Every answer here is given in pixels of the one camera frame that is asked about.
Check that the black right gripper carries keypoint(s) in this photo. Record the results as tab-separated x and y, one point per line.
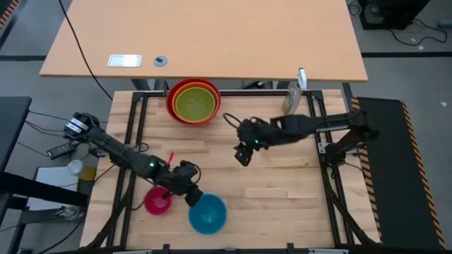
256	134

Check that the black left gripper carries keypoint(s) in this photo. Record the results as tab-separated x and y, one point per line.
182	176

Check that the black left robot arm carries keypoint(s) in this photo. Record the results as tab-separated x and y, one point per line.
116	150

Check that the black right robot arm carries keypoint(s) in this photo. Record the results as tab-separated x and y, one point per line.
300	127

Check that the stack of red yellow bowls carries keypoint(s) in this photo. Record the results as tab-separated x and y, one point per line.
170	106

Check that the blue bowl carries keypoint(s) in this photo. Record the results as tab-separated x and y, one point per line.
208	217

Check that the small pink bowl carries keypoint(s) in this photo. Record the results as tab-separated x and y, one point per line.
155	206

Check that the green bowl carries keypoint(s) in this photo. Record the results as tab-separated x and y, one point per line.
195	104

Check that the green transparent bag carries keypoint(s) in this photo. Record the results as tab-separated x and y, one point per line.
291	100

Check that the orange bowl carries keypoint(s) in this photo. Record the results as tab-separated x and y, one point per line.
183	85

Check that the yellow container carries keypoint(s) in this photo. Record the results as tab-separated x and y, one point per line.
88	173

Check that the clear plastic cup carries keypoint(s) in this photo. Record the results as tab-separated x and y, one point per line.
75	167

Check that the light wooden desk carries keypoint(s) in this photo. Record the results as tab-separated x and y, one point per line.
212	35

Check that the grey round desk grommet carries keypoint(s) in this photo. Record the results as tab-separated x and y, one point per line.
160	61

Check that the black power adapter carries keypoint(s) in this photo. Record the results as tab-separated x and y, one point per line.
60	150

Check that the white board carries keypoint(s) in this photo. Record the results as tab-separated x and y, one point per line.
53	180

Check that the black mat with striped edges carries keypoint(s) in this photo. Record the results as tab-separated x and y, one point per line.
388	169

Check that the white rectangular plate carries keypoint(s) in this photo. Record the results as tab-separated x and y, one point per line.
124	60

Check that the black stand bar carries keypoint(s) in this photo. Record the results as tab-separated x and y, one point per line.
42	190

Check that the black side table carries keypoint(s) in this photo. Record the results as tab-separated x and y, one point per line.
12	127

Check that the black equipment box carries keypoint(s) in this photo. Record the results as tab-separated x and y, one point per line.
392	14

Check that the black aluminium frame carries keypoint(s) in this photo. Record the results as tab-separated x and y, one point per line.
254	93

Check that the white clamp mount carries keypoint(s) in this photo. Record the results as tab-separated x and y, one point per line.
302	77

